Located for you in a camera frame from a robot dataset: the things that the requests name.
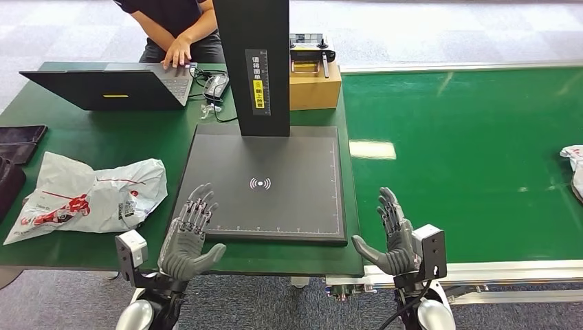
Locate person's left hand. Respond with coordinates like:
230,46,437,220
160,37,193,70

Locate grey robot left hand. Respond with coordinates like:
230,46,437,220
157,183,228,282

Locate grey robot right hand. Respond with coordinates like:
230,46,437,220
351,186,422,277

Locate white red-printed courier package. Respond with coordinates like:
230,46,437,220
3,151,168,246

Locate black inbound scanner machine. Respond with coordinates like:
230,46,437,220
172,0,348,247

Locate green conveyor belt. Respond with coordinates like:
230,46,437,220
325,61,583,305

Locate brown cardboard box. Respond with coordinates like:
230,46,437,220
289,61,342,111

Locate white crumpled courier package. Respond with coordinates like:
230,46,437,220
559,144,583,204

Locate person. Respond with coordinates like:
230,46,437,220
113,0,226,69

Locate grey power adapter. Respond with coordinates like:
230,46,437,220
203,72,230,100

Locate clear plastic piece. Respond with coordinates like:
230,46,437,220
200,103,223,120

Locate dark grey open laptop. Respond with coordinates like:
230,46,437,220
19,62,197,111

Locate black remote controller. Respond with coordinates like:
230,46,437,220
289,32,337,79

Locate black flat flap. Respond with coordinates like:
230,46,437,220
0,124,49,145
0,142,37,166

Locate black fabric bag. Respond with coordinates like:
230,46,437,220
0,157,27,224

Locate black power cable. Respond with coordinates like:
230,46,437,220
188,65,240,124

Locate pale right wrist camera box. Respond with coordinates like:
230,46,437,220
411,223,448,280

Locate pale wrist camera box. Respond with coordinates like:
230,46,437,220
411,223,448,280
114,230,149,288

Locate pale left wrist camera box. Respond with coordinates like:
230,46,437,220
114,230,149,288

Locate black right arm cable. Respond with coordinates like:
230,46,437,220
377,280,434,330

